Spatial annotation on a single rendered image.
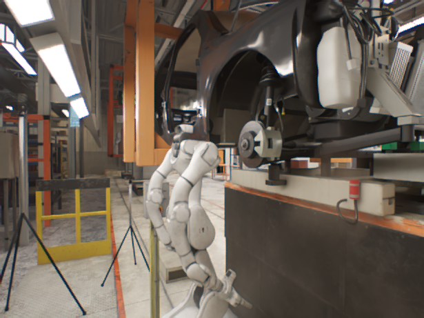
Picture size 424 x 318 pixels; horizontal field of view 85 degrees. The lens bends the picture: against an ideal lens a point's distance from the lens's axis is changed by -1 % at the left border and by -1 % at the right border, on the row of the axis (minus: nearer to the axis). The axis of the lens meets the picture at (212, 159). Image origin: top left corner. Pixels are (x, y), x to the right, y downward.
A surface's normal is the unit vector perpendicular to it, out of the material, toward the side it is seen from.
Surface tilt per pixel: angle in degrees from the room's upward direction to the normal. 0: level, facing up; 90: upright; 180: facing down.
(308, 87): 92
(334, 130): 90
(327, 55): 91
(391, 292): 90
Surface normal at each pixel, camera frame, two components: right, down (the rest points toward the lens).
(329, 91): -0.89, 0.15
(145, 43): 0.42, 0.01
